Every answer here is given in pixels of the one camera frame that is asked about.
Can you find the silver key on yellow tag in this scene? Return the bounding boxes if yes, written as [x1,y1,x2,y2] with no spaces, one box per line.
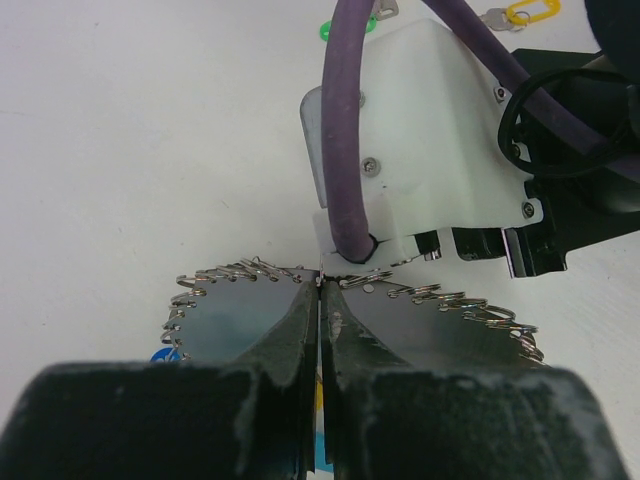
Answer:
[372,0,399,21]

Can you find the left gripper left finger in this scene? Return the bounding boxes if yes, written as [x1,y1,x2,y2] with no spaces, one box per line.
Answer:
[234,282,319,475]

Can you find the blue key fob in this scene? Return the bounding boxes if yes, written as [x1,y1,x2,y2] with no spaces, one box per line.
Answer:
[150,347,191,363]

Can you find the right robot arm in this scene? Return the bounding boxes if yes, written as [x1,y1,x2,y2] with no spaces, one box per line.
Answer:
[431,1,639,278]

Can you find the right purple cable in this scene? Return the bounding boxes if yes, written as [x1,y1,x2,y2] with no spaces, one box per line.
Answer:
[319,0,636,264]

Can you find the green key tag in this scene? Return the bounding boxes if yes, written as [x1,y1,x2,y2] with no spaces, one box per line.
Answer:
[318,14,378,42]

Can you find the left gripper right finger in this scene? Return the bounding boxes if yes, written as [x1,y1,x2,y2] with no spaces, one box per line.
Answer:
[320,281,420,470]

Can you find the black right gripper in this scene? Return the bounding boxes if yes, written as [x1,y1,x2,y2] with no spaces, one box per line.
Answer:
[449,47,640,279]

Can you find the yellow open key tag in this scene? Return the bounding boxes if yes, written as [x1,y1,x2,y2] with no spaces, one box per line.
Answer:
[505,0,562,26]

